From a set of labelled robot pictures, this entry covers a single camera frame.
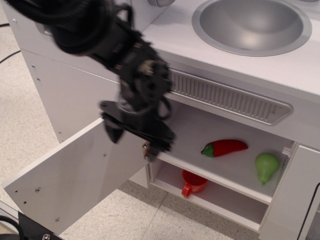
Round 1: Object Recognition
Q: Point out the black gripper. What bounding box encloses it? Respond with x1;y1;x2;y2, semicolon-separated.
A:
100;100;175;152

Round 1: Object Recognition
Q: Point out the white cabinet door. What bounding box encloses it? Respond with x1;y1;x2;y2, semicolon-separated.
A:
2;118;147;234

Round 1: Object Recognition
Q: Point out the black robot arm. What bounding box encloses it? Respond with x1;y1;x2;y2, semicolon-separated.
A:
9;0;175;152

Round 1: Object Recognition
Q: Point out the white toy kitchen cabinet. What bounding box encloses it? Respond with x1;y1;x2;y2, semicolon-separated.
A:
130;0;320;240

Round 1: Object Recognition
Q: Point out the silver lower door hinge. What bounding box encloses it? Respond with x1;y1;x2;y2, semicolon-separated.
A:
142;141;150;161

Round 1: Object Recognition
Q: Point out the white toy fridge unit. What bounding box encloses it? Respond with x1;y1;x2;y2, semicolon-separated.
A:
0;0;120;142

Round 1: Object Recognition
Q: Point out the red plastic cup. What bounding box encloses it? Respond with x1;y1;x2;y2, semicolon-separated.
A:
181;170;209;198

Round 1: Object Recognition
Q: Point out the red toy chili pepper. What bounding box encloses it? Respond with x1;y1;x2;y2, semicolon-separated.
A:
200;139;249;158

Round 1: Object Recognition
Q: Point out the black mounting plate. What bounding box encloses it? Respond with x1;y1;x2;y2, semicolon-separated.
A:
18;212;63;240

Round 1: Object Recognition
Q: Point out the green toy pear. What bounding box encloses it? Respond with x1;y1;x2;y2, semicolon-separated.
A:
255;152;280;186

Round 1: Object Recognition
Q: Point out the silver round sink basin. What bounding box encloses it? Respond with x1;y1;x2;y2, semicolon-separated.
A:
192;0;312;57

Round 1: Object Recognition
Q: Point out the black braided cable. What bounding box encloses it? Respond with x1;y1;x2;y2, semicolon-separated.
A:
0;214;25;240

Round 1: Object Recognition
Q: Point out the black floor cable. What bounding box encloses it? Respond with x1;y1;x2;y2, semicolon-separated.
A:
0;22;21;64

